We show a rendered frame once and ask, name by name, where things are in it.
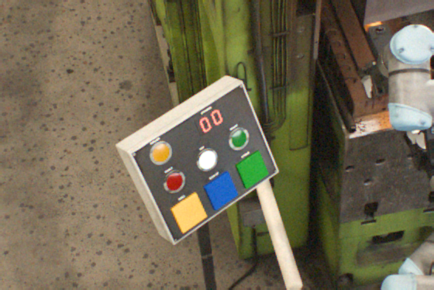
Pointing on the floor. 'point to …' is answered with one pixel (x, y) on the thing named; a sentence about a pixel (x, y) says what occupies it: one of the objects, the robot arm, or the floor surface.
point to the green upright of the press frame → (298, 65)
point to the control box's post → (207, 257)
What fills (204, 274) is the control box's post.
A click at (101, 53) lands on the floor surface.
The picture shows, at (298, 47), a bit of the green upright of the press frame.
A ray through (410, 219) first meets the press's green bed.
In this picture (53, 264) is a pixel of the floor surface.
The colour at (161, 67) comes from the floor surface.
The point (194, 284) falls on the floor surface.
